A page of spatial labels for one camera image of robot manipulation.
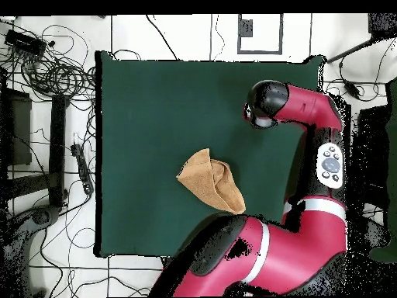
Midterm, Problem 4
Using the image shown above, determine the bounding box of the tan terry towel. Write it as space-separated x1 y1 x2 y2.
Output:
175 147 247 216

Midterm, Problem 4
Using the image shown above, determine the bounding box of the dark grey power adapter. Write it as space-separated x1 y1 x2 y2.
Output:
342 80 362 100

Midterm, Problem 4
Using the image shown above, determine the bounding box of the dark green table cloth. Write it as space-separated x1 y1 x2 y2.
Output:
94 50 325 259

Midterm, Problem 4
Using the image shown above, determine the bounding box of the grey curved base foot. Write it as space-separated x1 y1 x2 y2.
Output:
0 204 61 297

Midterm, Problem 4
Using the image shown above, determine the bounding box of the black electronics box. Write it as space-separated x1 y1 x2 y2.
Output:
4 28 47 57

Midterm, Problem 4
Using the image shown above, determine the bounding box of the tangle of black cables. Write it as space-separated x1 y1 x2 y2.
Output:
0 18 97 103

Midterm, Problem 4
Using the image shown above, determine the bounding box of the dark flat box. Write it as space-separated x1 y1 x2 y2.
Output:
0 88 33 167
356 105 392 187

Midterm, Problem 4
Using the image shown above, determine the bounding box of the black power strip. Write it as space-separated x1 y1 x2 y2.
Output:
70 143 95 196

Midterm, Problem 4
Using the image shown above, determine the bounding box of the black upright bar stand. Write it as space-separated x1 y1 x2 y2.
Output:
47 94 71 209

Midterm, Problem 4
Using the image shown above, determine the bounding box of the dark tripod rod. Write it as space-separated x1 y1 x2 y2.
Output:
325 12 397 64

